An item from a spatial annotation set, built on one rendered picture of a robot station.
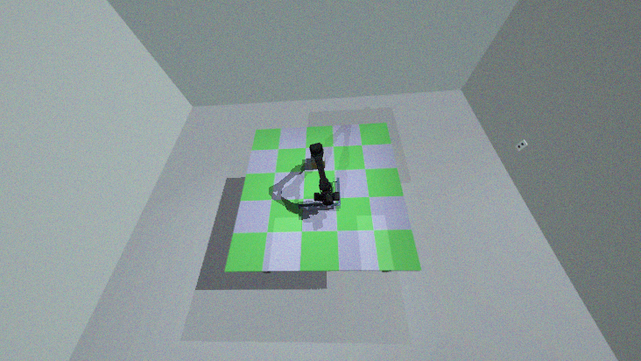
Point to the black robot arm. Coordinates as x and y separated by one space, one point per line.
316 151

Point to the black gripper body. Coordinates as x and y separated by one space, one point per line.
335 195

